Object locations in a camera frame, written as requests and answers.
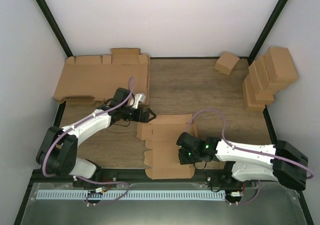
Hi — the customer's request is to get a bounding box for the light blue slotted cable duct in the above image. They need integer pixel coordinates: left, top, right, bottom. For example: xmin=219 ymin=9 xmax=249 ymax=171
xmin=36 ymin=189 xmax=226 ymax=201

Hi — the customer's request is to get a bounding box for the black frame post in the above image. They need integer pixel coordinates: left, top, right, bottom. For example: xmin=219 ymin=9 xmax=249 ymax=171
xmin=247 ymin=0 xmax=289 ymax=66
xmin=35 ymin=0 xmax=74 ymax=58

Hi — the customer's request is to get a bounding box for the black aluminium frame rail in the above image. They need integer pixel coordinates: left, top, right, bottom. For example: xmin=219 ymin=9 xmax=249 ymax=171
xmin=32 ymin=168 xmax=296 ymax=186

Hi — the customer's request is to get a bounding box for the stack of flat cardboard sheets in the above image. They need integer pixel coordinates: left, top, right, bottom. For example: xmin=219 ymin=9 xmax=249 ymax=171
xmin=53 ymin=48 xmax=151 ymax=105

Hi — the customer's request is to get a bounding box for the lowest stacked folded cardboard box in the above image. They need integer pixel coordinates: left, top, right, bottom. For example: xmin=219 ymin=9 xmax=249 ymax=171
xmin=242 ymin=75 xmax=265 ymax=112

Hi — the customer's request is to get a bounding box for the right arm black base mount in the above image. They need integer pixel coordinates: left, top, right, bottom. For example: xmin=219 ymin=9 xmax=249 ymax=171
xmin=205 ymin=169 xmax=243 ymax=191

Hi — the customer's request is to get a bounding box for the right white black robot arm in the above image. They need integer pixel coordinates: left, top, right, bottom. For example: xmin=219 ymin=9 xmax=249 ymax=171
xmin=176 ymin=132 xmax=309 ymax=191

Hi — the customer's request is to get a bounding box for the right black frame post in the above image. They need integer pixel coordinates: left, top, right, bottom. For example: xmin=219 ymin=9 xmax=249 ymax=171
xmin=247 ymin=0 xmax=289 ymax=66

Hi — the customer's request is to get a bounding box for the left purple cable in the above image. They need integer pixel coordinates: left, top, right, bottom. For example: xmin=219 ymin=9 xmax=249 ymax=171
xmin=42 ymin=76 xmax=137 ymax=208

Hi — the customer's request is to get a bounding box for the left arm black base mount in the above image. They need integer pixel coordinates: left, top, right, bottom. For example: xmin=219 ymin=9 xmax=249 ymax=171
xmin=72 ymin=167 xmax=118 ymax=189

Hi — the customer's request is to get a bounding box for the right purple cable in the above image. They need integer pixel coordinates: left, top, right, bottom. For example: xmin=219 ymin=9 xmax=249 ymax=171
xmin=183 ymin=109 xmax=315 ymax=207

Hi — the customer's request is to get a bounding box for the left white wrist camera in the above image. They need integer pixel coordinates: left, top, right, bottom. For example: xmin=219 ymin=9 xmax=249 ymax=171
xmin=129 ymin=93 xmax=146 ymax=109

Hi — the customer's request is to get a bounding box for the small folded cardboard box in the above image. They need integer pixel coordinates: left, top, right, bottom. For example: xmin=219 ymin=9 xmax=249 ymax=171
xmin=214 ymin=51 xmax=240 ymax=76

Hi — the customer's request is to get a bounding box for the purple cable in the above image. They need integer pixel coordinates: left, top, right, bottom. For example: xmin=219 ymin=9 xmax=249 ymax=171
xmin=42 ymin=76 xmax=137 ymax=208
xmin=183 ymin=109 xmax=315 ymax=207

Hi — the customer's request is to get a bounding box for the left black frame post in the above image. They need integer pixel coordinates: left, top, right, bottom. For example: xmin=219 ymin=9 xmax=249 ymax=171
xmin=35 ymin=0 xmax=74 ymax=58

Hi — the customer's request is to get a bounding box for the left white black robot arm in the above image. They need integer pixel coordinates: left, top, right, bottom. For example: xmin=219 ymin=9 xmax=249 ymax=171
xmin=36 ymin=88 xmax=157 ymax=187

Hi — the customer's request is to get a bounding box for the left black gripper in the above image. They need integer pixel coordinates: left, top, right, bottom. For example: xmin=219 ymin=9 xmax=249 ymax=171
xmin=121 ymin=106 xmax=157 ymax=124

